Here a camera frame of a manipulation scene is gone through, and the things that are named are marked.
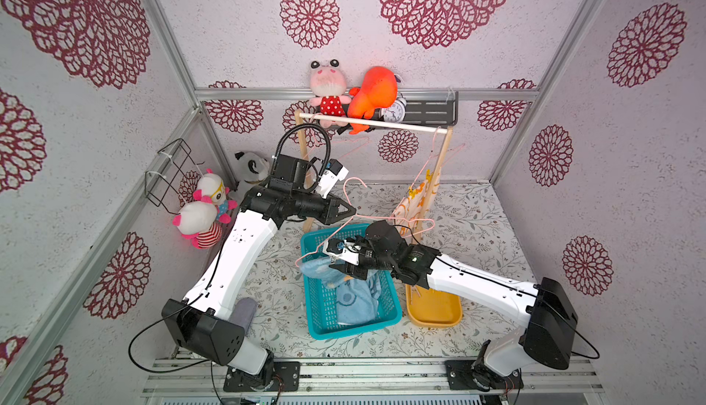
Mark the light blue towel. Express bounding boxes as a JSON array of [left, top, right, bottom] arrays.
[[336, 273, 382, 326]]

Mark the blue spotted towel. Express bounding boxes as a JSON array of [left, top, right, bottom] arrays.
[[300, 257, 351, 289]]

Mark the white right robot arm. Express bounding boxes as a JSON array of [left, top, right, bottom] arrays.
[[325, 221, 577, 379]]

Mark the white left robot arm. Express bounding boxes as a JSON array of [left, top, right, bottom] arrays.
[[162, 154, 356, 375]]

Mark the white orange patterned towel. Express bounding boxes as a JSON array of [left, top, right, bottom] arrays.
[[393, 182, 439, 237]]

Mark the teal plastic basket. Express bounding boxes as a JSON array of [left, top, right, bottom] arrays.
[[300, 224, 403, 340]]

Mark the grey husky plush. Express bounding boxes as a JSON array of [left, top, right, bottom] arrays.
[[235, 151, 270, 201]]

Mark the yellow clothespin on orange towel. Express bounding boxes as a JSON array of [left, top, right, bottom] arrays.
[[407, 169, 432, 199]]

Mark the yellow plastic tray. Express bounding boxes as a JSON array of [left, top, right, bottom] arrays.
[[404, 286, 463, 329]]

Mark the white plush striped outfit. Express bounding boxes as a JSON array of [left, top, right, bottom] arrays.
[[172, 201, 222, 249]]

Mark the grey slipper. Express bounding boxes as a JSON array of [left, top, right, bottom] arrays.
[[229, 298, 258, 334]]

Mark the white alarm clock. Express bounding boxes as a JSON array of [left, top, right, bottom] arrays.
[[381, 96, 407, 124]]

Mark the pink frog plush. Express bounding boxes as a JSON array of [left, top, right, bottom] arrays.
[[308, 60, 351, 118]]

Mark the wooden clothes rack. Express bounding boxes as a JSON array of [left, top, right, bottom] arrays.
[[293, 108, 454, 233]]

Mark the orange plush toy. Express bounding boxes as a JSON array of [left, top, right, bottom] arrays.
[[347, 66, 398, 120]]

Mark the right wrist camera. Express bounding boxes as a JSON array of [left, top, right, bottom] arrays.
[[325, 238, 361, 265]]

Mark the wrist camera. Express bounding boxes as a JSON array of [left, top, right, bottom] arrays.
[[315, 159, 349, 198], [325, 238, 361, 265]]

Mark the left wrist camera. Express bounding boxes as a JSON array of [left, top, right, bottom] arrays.
[[315, 159, 349, 198]]

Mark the black wire wall basket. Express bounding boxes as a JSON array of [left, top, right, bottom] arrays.
[[143, 138, 205, 215]]

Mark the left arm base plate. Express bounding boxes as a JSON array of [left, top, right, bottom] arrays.
[[224, 360, 302, 393]]

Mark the black wall shelf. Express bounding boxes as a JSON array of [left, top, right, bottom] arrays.
[[403, 92, 459, 128]]

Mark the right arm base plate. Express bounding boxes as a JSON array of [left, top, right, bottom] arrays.
[[444, 359, 524, 392]]

